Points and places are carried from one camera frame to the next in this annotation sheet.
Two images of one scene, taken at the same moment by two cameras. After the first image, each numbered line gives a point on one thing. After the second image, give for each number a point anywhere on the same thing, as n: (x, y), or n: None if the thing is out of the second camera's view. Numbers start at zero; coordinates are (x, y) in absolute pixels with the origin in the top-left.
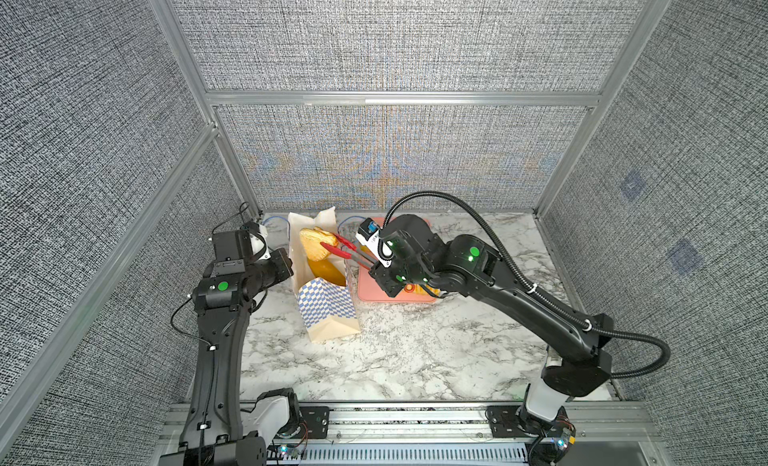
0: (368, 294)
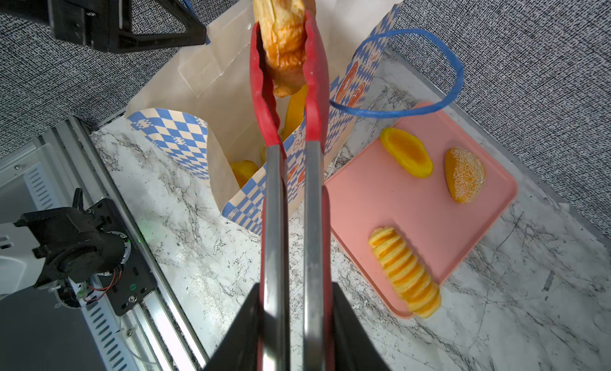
0: (373, 193)
